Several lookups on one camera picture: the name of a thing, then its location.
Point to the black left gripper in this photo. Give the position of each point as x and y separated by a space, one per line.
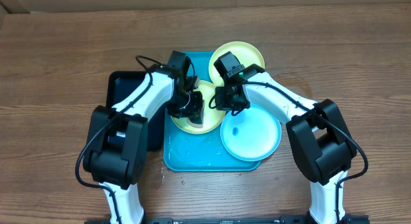
196 108

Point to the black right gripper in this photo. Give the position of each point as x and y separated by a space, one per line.
225 105

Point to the green sponge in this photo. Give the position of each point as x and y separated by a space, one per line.
196 122

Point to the yellow plate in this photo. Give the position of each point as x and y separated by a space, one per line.
246 53
212 117

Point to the light blue plate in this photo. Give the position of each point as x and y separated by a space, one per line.
252 135

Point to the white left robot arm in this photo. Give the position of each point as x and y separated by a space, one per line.
114 155

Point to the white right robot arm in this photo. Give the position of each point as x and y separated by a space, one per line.
321 144

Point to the teal rectangular tray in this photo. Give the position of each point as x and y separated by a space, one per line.
183 151

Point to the black rectangular tray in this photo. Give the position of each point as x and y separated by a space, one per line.
123 83

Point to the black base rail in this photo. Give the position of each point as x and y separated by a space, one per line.
283 219

